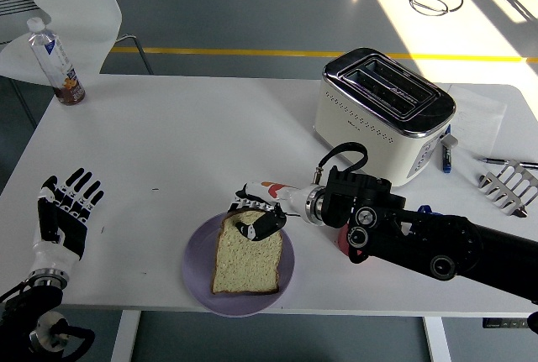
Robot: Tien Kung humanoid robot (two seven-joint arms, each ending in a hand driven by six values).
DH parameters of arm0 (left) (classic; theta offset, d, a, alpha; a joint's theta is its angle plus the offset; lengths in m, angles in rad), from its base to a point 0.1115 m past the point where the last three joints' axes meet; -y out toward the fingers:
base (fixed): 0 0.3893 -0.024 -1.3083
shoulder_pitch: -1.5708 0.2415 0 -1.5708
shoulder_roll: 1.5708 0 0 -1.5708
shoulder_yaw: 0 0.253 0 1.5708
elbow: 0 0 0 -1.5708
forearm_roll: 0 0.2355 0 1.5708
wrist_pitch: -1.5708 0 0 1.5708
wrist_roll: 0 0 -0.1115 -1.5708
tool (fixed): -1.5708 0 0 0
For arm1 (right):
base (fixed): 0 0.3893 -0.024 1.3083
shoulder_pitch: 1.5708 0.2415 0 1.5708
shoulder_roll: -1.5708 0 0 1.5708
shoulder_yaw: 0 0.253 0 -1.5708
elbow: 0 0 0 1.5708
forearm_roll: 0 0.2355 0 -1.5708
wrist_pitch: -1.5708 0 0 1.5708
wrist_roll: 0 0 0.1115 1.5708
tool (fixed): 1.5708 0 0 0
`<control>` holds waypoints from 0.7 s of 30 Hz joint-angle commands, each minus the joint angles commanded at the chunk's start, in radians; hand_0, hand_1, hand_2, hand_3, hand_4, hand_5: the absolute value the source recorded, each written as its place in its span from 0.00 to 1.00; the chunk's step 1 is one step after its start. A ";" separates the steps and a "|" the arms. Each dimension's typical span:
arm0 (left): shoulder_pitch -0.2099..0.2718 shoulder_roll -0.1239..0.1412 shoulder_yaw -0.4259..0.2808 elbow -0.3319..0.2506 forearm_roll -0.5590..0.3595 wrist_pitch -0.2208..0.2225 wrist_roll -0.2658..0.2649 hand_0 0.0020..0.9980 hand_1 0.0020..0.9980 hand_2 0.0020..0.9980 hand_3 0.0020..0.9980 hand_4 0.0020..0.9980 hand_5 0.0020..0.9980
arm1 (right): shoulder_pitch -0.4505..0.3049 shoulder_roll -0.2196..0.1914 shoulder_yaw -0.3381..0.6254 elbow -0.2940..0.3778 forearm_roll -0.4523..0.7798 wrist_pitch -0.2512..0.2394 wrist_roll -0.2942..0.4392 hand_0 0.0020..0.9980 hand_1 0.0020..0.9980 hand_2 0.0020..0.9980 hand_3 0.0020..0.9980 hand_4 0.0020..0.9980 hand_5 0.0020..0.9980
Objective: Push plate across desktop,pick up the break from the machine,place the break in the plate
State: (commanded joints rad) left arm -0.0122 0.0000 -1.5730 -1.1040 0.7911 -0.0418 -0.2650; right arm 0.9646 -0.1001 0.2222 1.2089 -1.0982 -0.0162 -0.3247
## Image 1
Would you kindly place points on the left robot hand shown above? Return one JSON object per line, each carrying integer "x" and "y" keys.
{"x": 59, "y": 236}

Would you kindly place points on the silver pen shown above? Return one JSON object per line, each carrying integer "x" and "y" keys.
{"x": 504, "y": 162}

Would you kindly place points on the clear plastic drink bottle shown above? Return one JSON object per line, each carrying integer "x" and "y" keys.
{"x": 56, "y": 64}

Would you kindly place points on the red mug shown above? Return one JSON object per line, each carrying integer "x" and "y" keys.
{"x": 342, "y": 241}

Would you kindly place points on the yellow floor tape line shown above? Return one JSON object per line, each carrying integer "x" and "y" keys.
{"x": 252, "y": 52}

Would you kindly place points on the blue mug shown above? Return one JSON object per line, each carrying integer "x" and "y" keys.
{"x": 424, "y": 209}

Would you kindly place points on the white chair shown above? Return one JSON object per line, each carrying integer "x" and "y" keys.
{"x": 75, "y": 9}

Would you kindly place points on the slice of bread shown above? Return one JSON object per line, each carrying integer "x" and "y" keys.
{"x": 248, "y": 265}

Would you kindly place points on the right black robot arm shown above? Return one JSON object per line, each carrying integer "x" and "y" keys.
{"x": 420, "y": 240}

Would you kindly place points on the white paper sheet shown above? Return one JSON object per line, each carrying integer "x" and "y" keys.
{"x": 479, "y": 118}

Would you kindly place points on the cream toaster with chrome lid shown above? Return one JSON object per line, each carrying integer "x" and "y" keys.
{"x": 357, "y": 127}

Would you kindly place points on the white table leg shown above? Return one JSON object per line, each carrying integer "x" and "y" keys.
{"x": 125, "y": 337}
{"x": 437, "y": 341}

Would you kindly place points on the blue marker pen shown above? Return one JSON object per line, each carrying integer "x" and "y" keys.
{"x": 445, "y": 160}

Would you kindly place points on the metal toast rack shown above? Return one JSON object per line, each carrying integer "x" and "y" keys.
{"x": 506, "y": 187}

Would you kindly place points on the purple plate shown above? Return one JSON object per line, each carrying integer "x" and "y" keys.
{"x": 199, "y": 261}

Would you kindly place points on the white slatted rack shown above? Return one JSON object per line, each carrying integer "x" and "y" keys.
{"x": 14, "y": 1}

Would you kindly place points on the black table control panel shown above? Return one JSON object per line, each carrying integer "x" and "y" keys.
{"x": 506, "y": 323}

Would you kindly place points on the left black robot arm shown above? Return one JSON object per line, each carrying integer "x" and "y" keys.
{"x": 29, "y": 307}

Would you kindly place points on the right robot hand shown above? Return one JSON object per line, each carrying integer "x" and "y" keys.
{"x": 269, "y": 194}

